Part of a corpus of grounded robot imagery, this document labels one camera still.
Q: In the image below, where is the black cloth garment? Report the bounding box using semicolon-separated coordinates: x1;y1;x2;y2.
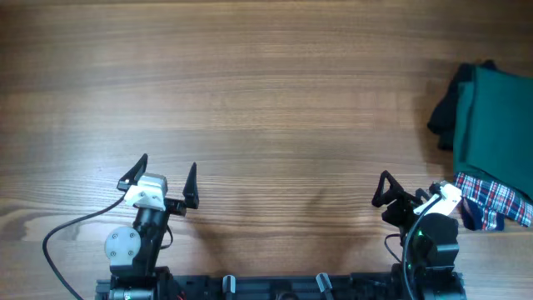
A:
427;60;497;151

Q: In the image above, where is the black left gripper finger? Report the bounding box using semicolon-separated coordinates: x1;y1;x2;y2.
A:
117;153;148;192
182;162;199;209

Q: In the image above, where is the navy blue cloth garment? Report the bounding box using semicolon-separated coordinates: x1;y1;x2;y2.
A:
461;198;505;231

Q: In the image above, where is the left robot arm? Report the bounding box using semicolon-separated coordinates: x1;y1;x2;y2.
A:
95;154;199;300

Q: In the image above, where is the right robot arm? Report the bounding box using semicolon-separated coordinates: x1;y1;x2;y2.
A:
371;170;466;299

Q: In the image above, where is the green cloth garment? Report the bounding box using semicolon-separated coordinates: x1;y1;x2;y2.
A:
453;67;532;198

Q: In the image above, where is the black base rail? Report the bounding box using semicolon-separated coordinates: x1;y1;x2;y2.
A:
95;272;466;300

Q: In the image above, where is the red plaid cloth garment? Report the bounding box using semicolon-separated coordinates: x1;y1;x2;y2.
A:
454;172;532;228

